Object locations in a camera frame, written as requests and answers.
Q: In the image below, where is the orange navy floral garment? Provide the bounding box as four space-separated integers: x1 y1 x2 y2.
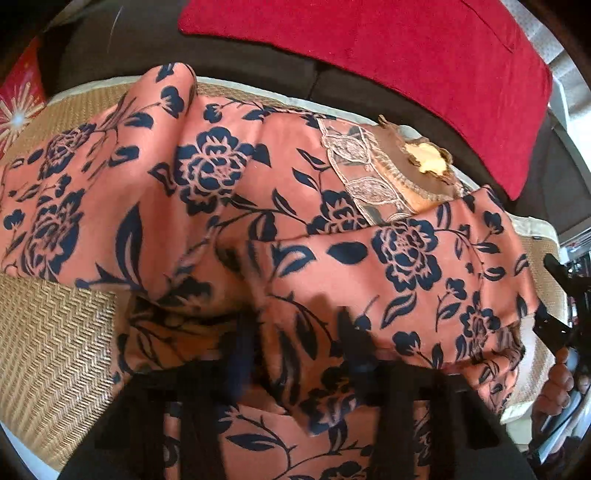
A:
1 63 539 479

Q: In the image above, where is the person's right hand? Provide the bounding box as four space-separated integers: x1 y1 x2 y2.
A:
532 348 590 420

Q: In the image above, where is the red folded cloth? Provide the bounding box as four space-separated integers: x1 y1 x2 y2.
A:
178 0 552 198

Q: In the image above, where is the red firework gift bag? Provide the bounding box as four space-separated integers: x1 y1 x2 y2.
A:
0 37 47 156

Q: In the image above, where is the dark brown leather headboard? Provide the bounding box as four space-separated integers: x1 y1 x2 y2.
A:
38 1 590 237

